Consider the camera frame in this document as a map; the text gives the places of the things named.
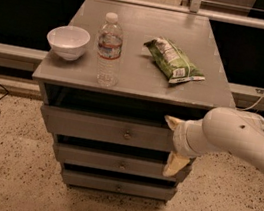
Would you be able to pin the grey bottom drawer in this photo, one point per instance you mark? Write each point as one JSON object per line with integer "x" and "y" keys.
{"x": 117, "y": 185}

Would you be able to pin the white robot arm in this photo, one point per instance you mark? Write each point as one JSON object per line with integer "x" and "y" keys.
{"x": 240, "y": 133}

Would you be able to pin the green snack bag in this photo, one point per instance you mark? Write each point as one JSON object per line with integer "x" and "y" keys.
{"x": 172, "y": 61}

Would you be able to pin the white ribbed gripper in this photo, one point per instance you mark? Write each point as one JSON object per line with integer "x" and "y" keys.
{"x": 180, "y": 137}

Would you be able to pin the grey middle drawer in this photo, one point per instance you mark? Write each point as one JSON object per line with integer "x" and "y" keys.
{"x": 115, "y": 162}

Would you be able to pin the grey drawer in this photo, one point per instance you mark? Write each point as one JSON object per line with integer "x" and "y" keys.
{"x": 103, "y": 128}
{"x": 117, "y": 185}
{"x": 115, "y": 162}

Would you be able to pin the clear plastic water bottle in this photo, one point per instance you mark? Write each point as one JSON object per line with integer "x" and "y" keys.
{"x": 109, "y": 46}

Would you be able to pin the white bowl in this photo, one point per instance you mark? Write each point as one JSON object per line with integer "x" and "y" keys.
{"x": 68, "y": 42}

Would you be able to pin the grey top drawer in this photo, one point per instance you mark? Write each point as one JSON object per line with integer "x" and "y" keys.
{"x": 103, "y": 128}

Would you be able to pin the grey wooden drawer cabinet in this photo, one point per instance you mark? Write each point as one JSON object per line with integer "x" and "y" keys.
{"x": 142, "y": 93}

